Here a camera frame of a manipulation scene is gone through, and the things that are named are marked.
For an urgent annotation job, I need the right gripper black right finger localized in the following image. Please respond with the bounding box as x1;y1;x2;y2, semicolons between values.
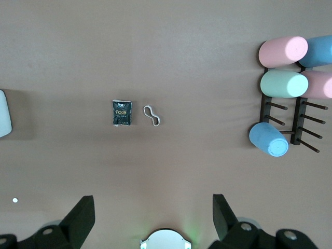
211;193;321;249

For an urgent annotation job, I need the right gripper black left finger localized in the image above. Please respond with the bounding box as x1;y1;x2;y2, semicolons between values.
18;196;95;249

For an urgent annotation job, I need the dark snack packet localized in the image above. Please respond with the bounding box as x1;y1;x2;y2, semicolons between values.
112;99;133;127

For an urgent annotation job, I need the small white lidded bin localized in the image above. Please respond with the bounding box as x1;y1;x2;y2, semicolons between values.
0;89;13;138

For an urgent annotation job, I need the white rubber band loop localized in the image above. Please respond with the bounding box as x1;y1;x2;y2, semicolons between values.
143;104;161;127

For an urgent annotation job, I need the blue cup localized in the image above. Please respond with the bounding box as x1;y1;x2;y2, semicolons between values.
298;36;332;70
249;122;289;158

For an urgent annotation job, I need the dark wooden peg rack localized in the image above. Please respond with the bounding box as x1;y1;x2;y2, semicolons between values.
260;66;328;154

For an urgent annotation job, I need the mint green cup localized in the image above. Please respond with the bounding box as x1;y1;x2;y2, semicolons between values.
259;69;309;99

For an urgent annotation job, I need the pink cup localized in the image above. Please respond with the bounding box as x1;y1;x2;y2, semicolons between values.
302;70;332;100
259;36;309;70

